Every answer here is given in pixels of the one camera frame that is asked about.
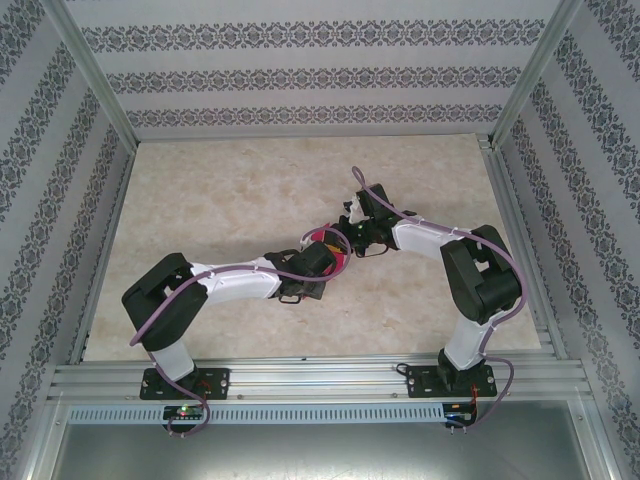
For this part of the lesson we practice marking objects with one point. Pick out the long aluminium base rail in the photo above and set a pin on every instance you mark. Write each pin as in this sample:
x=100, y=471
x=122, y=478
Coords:
x=310, y=375

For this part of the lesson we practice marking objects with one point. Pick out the small circuit board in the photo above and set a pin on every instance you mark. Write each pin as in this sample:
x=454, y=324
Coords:
x=457, y=415
x=182, y=411

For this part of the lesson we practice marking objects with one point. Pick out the aluminium side rail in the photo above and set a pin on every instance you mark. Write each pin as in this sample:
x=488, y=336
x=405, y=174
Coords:
x=119, y=200
x=524, y=210

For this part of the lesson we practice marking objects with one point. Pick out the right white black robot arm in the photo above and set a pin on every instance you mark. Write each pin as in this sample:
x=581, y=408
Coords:
x=425, y=240

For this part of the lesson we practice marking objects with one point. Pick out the aluminium frame bar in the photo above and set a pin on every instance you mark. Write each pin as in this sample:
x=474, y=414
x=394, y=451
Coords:
x=35, y=440
x=605, y=440

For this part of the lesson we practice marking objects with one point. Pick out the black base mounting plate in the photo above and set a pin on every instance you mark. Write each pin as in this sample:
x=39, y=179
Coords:
x=420, y=382
x=217, y=382

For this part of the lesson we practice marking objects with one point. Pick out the aluminium frame post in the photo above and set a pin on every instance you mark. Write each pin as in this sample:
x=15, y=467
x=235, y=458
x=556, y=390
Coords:
x=537, y=70
x=95, y=70

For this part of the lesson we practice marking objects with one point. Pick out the grey metal sheet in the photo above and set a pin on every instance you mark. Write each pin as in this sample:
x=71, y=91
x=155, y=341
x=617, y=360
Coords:
x=320, y=455

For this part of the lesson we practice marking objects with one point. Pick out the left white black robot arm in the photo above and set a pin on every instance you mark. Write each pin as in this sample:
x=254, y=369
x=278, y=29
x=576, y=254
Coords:
x=235, y=285

